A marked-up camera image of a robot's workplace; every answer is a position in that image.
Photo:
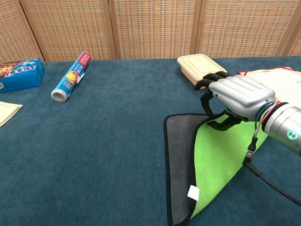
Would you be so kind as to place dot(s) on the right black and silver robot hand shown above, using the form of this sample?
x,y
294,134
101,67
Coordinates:
x,y
242,94

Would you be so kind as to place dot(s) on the grey cloth mat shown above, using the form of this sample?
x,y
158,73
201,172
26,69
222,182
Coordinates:
x,y
216,153

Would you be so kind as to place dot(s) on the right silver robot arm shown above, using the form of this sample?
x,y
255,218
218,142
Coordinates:
x,y
284,124

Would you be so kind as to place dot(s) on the red certificate folder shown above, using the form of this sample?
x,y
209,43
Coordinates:
x,y
282,80

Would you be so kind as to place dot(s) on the beige lidded food container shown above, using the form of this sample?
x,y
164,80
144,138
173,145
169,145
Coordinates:
x,y
200,63

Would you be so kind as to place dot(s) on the blue carpet table cover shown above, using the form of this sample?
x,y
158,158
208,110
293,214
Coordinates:
x,y
94,141

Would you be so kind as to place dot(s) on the blue plastic wrap roll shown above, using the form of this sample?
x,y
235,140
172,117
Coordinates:
x,y
70,77

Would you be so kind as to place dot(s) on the blue snack box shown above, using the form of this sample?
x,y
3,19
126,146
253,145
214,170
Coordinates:
x,y
21,80

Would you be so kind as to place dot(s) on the pale yellow spiral notepad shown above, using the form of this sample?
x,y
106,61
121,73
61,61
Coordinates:
x,y
7,110

